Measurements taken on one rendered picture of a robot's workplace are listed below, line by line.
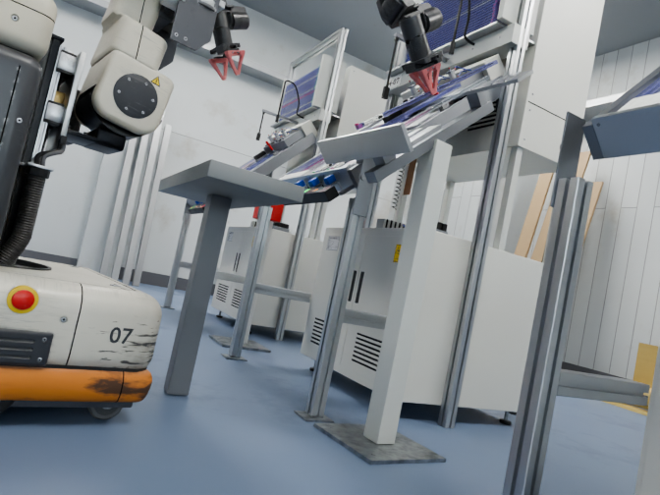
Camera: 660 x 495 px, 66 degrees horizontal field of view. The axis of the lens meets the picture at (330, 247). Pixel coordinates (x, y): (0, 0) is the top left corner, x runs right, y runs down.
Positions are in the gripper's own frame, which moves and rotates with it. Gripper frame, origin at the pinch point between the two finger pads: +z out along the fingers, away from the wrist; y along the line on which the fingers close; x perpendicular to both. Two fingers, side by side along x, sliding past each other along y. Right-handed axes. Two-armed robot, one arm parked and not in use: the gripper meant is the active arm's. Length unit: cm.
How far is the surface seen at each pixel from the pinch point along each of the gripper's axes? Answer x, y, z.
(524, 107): -55, 21, 23
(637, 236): -274, 139, 202
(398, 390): 47, -11, 64
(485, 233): -16, 13, 53
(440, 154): 7.6, -5.5, 15.1
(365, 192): 22.2, 13.3, 19.8
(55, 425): 115, -4, 26
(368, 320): 37, 11, 55
